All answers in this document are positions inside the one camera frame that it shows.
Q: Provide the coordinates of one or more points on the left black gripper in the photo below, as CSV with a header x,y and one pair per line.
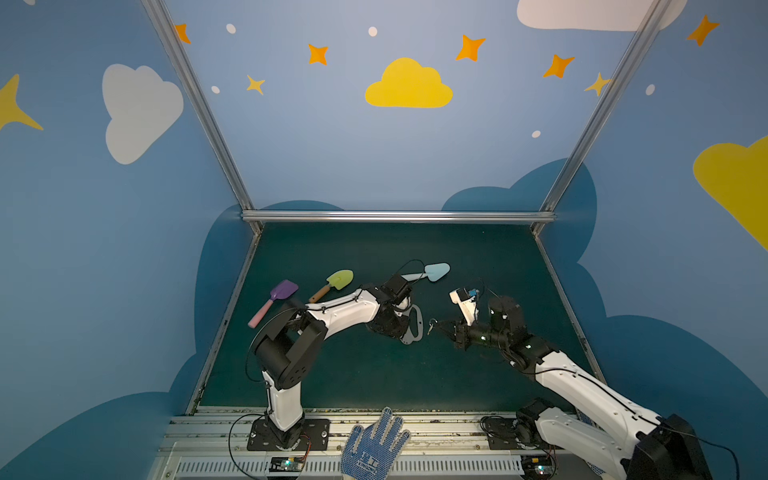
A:
x,y
398,318

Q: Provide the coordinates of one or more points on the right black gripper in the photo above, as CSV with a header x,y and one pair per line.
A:
x,y
459,334

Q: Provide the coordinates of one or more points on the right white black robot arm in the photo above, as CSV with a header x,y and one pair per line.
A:
x,y
614,434

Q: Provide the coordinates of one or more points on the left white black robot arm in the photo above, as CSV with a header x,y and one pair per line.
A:
x,y
288,345

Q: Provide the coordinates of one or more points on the light blue toy shovel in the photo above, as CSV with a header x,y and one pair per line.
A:
x,y
431,272

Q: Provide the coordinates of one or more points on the purple pink toy shovel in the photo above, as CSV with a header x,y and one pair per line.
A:
x,y
282,291

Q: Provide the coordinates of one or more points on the blue dotted glove centre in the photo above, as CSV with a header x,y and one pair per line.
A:
x,y
371,451

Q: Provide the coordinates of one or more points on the right green circuit board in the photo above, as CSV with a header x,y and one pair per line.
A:
x,y
537,468

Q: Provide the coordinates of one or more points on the green circuit board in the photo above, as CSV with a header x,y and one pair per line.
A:
x,y
537,468
286,465

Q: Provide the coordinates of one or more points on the left green circuit board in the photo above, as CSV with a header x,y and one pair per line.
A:
x,y
286,465

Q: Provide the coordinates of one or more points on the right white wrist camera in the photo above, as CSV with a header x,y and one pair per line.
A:
x,y
466,300

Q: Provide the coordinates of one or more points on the green toy shovel wooden handle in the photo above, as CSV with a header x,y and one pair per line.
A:
x,y
338,280

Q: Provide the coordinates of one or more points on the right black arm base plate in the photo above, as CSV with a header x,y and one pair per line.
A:
x,y
512,434

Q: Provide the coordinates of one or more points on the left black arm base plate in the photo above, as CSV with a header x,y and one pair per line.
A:
x,y
307,433

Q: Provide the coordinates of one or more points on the aluminium rear frame bar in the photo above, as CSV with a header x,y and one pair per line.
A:
x,y
399,217

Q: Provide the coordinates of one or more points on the aluminium front rail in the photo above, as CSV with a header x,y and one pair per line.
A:
x,y
212,444

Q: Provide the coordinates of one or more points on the left aluminium frame post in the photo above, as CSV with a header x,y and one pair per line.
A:
x,y
162,22

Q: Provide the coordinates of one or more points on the aluminium frame post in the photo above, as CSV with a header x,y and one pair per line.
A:
x,y
162,22
640,44

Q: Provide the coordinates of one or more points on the right aluminium frame post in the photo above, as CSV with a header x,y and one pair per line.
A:
x,y
640,44

